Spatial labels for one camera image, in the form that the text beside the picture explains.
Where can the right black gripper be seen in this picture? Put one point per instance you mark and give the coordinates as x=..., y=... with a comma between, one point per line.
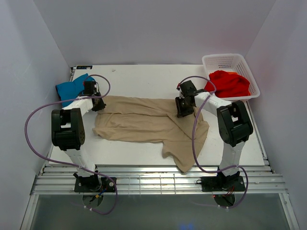
x=183, y=108

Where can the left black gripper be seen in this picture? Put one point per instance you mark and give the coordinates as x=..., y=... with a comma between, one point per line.
x=99, y=104

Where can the beige t shirt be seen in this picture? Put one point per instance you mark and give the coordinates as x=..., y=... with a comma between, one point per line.
x=145, y=120

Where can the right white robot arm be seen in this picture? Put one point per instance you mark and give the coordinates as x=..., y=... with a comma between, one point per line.
x=234, y=124

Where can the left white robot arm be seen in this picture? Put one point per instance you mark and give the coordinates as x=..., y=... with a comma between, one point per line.
x=67, y=129

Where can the folded blue t shirt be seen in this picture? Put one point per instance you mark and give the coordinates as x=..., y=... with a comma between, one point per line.
x=72, y=89

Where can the red t shirt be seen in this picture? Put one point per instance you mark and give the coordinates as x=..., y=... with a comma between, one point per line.
x=229, y=85

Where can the white plastic basket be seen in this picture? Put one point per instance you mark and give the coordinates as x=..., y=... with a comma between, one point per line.
x=235, y=63

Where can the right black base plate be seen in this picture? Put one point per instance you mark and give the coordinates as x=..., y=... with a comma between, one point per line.
x=213, y=184

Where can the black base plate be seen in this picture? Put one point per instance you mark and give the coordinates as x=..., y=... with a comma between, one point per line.
x=94, y=184
x=213, y=184

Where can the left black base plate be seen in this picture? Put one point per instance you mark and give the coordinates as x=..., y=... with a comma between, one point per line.
x=94, y=184

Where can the aluminium frame rails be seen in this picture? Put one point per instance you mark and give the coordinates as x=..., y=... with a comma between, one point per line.
x=154, y=180

